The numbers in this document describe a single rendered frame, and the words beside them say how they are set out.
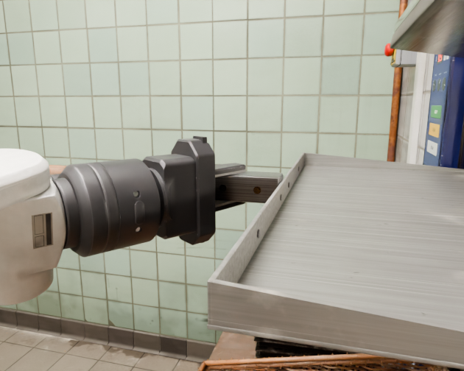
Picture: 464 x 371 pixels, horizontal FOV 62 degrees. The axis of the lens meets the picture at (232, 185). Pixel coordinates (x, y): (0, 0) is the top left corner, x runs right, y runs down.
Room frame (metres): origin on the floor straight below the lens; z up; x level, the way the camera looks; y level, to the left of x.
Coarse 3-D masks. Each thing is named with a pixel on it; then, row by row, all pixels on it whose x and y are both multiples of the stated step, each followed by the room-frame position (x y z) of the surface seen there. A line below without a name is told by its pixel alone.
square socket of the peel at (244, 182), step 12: (216, 180) 0.45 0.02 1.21; (228, 180) 0.45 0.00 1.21; (240, 180) 0.45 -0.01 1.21; (252, 180) 0.44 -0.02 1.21; (264, 180) 0.44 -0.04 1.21; (276, 180) 0.44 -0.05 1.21; (216, 192) 0.45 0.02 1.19; (228, 192) 0.45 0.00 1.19; (240, 192) 0.45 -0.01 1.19; (252, 192) 0.44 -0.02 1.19; (264, 192) 0.44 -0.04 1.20
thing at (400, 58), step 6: (396, 54) 1.22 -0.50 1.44; (402, 54) 1.22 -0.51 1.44; (408, 54) 1.21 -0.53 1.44; (414, 54) 1.21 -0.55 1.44; (396, 60) 1.22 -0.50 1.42; (402, 60) 1.22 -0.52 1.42; (408, 60) 1.21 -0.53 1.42; (414, 60) 1.21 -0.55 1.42; (396, 66) 1.28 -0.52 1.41; (402, 66) 1.28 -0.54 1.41; (408, 66) 1.28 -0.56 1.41
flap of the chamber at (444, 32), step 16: (432, 0) 0.39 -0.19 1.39; (448, 0) 0.38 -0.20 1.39; (416, 16) 0.47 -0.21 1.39; (432, 16) 0.44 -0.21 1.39; (448, 16) 0.43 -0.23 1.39; (400, 32) 0.60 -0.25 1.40; (416, 32) 0.54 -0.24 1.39; (432, 32) 0.52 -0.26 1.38; (448, 32) 0.51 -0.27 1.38; (400, 48) 0.68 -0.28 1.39; (416, 48) 0.66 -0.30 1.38; (432, 48) 0.63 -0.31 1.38; (448, 48) 0.61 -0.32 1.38
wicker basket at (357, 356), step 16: (208, 368) 0.75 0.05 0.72; (224, 368) 0.74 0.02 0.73; (240, 368) 0.73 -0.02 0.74; (256, 368) 0.72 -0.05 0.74; (272, 368) 0.71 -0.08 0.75; (288, 368) 0.70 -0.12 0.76; (304, 368) 0.69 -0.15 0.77; (320, 368) 0.68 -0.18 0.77; (336, 368) 0.68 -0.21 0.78; (352, 368) 0.67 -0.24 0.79; (368, 368) 0.66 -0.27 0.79; (384, 368) 0.65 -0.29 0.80; (400, 368) 0.64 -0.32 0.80; (416, 368) 0.64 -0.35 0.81; (432, 368) 0.61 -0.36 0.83; (448, 368) 0.59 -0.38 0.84
